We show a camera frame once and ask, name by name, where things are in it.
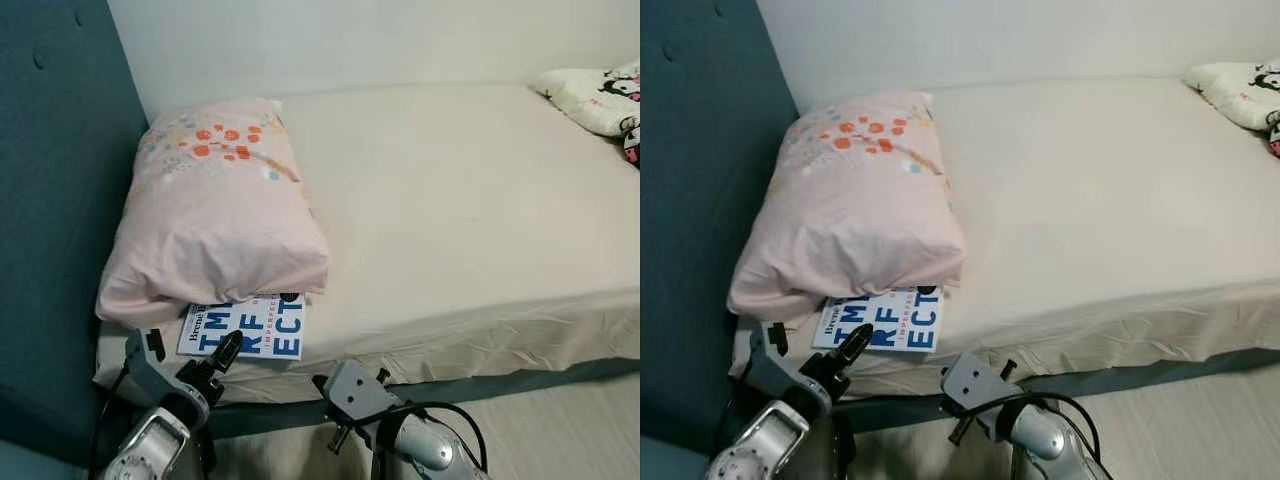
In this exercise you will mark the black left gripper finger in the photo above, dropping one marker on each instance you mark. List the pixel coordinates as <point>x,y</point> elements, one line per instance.
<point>852,345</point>
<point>225,352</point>

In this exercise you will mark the pink patterned pillow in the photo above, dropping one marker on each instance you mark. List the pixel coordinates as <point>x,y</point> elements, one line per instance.
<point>860,210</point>
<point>220,220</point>

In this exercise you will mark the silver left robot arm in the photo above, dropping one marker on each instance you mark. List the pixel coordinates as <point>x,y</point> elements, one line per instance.
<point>760,445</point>
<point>150,450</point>

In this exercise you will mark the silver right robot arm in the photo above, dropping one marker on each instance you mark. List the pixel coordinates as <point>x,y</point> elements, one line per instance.
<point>1050,440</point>
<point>430,445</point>

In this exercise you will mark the grey robot left leg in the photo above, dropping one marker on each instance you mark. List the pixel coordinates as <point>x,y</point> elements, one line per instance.
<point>845,455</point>
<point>222,460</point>

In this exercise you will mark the blue padded headboard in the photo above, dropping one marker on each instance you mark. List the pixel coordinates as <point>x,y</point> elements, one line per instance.
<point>60,200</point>
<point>700,200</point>

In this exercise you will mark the beige sheeted mattress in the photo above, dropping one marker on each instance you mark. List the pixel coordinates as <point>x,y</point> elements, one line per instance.
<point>1100,190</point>
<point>450,200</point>

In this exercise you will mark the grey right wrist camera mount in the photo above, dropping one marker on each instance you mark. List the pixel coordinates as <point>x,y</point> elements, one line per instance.
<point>975,385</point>
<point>355,392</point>

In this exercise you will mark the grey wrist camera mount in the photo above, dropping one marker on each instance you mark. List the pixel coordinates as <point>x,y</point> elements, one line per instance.
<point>355,392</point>
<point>150,375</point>
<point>975,385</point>
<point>775,368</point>

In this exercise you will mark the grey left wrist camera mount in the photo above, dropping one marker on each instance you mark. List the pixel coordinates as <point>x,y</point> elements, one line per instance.
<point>150,375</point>
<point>775,368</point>

